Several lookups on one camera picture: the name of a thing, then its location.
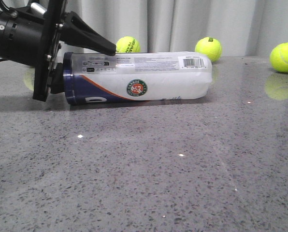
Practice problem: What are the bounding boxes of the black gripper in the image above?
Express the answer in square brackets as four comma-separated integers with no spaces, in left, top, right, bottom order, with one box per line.
[33,0,116,102]

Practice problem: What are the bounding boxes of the far right tennis ball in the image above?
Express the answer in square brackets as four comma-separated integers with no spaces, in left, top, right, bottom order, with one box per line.
[269,43,288,73]

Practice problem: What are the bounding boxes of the white blue tennis ball can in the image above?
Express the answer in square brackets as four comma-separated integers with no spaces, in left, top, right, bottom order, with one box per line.
[63,52,213,105]

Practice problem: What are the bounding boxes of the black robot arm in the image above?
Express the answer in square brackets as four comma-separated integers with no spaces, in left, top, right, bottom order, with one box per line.
[0,0,116,101]

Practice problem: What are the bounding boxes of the Head Team tennis ball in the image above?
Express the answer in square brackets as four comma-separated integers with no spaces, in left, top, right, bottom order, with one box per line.
[116,36,141,53]

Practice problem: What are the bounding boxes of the grey pleated curtain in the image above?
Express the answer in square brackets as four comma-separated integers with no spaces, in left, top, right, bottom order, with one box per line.
[66,0,288,57]

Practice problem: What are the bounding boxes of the Wilson tennis ball behind can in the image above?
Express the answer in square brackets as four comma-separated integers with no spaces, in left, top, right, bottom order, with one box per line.
[195,37,222,62]

